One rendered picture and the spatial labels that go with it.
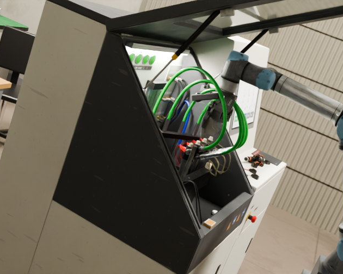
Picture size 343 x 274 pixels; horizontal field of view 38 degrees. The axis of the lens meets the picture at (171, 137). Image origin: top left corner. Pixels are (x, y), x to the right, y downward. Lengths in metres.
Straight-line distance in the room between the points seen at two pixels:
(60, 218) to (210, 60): 0.99
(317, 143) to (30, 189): 3.67
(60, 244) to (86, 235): 0.13
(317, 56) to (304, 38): 0.22
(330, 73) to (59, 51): 3.64
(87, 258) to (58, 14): 0.89
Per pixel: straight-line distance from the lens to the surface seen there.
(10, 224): 2.10
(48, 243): 2.01
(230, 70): 1.89
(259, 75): 1.86
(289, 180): 5.29
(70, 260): 1.97
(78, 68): 1.81
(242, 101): 2.57
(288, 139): 5.21
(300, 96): 1.95
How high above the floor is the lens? 1.65
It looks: 15 degrees down
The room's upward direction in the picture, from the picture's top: 21 degrees clockwise
